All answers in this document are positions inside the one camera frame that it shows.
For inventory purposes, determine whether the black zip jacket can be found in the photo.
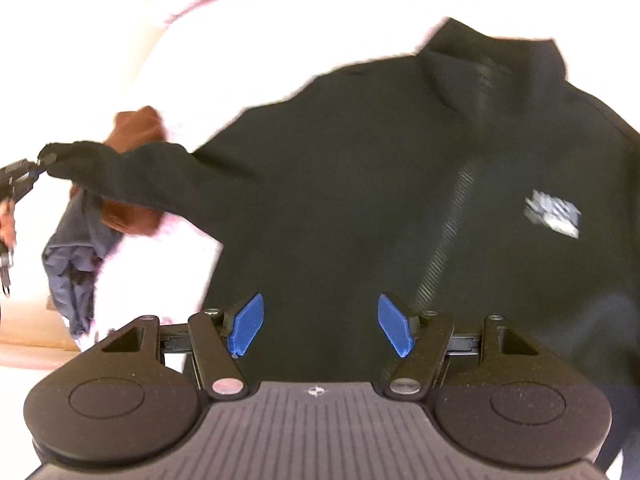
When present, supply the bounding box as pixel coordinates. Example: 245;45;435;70
38;17;640;472

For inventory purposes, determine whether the white bed sheet pink stripe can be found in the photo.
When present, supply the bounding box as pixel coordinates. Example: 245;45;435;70
0;0;640;386

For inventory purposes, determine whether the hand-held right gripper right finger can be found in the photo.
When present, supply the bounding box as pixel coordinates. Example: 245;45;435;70
377;293;545;401

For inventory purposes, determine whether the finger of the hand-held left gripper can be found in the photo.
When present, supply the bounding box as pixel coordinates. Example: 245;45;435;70
0;158;46;207

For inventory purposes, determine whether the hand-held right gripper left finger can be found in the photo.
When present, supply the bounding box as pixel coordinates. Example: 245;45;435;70
99;292;265;401

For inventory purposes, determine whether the person's left hand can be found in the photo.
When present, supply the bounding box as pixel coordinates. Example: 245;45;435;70
0;200;18;248

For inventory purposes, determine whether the brown cloth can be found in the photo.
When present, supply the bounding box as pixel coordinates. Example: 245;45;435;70
70;106;170;237

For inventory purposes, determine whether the blue-grey cloth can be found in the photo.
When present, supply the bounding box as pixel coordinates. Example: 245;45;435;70
42;191;124;340

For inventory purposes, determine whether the beige cardboard box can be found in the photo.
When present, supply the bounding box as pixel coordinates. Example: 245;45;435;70
0;294;83;370

